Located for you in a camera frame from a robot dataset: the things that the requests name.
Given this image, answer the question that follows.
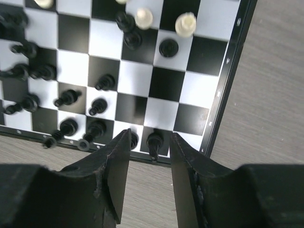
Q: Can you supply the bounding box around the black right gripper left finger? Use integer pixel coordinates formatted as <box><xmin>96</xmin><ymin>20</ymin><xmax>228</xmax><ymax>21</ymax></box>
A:
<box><xmin>0</xmin><ymin>130</ymin><xmax>131</xmax><ymax>228</ymax></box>

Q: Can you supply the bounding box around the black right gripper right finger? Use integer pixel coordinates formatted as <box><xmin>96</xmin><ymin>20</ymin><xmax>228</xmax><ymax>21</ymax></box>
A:
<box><xmin>170</xmin><ymin>133</ymin><xmax>304</xmax><ymax>228</ymax></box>

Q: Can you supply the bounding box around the black king piece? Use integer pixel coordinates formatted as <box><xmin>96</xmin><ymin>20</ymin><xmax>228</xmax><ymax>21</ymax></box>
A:
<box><xmin>146</xmin><ymin>133</ymin><xmax>164</xmax><ymax>162</ymax></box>

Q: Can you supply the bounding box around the black and white chessboard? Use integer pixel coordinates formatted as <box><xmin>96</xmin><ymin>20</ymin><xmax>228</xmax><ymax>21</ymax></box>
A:
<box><xmin>0</xmin><ymin>0</ymin><xmax>256</xmax><ymax>165</ymax></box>

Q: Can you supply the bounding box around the black pawn piece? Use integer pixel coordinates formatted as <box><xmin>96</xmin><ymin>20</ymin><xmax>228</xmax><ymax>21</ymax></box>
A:
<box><xmin>89</xmin><ymin>98</ymin><xmax>107</xmax><ymax>116</ymax></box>

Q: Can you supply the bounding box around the white pawn piece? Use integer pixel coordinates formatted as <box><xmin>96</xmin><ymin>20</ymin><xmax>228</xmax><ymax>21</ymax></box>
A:
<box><xmin>134</xmin><ymin>8</ymin><xmax>153</xmax><ymax>30</ymax></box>

